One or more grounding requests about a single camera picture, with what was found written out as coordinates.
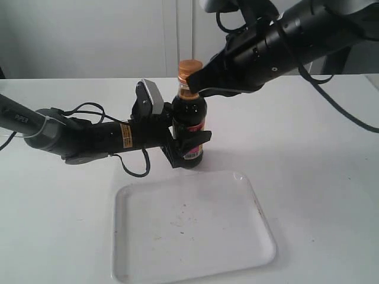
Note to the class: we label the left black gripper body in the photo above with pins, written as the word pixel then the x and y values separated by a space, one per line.
pixel 151 132

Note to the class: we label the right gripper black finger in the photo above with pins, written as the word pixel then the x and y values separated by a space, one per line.
pixel 209 92
pixel 213 75

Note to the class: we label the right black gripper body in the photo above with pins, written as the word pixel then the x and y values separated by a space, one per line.
pixel 256 55

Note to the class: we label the dark soy sauce bottle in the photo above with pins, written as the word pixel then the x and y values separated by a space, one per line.
pixel 189 112

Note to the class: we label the gold bottle cap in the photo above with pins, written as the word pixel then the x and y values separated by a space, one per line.
pixel 187 68

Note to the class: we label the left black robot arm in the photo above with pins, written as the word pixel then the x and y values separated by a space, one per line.
pixel 79 141

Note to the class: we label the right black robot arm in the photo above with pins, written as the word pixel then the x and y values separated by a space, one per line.
pixel 311 29

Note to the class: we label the white plastic tray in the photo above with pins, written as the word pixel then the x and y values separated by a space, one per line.
pixel 188 227

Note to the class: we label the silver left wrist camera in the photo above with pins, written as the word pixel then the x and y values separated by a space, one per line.
pixel 153 96

